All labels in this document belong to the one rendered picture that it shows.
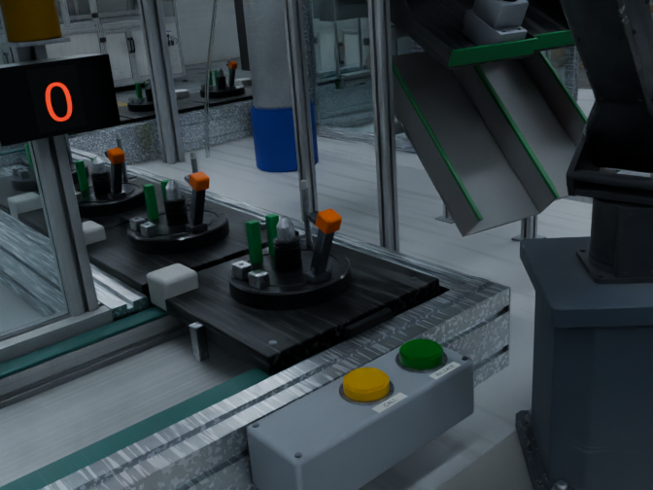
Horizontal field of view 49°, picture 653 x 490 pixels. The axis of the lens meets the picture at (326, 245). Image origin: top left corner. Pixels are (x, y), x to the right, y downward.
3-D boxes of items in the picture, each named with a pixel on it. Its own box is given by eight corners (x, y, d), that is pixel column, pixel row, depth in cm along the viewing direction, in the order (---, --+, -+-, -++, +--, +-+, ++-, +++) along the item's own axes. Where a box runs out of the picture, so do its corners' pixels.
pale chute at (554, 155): (601, 187, 102) (622, 169, 99) (534, 207, 96) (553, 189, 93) (504, 38, 112) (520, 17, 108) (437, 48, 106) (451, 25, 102)
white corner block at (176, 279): (203, 302, 84) (198, 270, 83) (168, 315, 82) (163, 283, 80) (183, 292, 88) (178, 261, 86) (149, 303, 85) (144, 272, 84)
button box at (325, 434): (475, 413, 68) (475, 356, 66) (303, 528, 56) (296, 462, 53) (420, 386, 73) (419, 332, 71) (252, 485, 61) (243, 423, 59)
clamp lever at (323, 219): (330, 273, 78) (343, 217, 73) (316, 279, 77) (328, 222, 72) (310, 254, 80) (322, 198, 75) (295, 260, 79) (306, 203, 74)
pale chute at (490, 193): (540, 214, 93) (560, 195, 90) (462, 237, 87) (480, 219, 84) (440, 50, 103) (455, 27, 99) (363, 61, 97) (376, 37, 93)
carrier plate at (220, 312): (439, 294, 82) (439, 276, 81) (270, 376, 67) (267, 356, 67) (307, 246, 99) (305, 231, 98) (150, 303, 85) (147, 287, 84)
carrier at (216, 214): (300, 244, 100) (292, 157, 96) (144, 300, 86) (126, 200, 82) (208, 211, 118) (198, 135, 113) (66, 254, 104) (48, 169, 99)
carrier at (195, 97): (277, 97, 224) (273, 55, 220) (211, 110, 210) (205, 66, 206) (233, 91, 242) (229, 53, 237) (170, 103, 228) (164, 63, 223)
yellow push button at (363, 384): (399, 397, 62) (398, 377, 62) (365, 416, 60) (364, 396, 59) (367, 380, 65) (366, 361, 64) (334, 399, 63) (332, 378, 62)
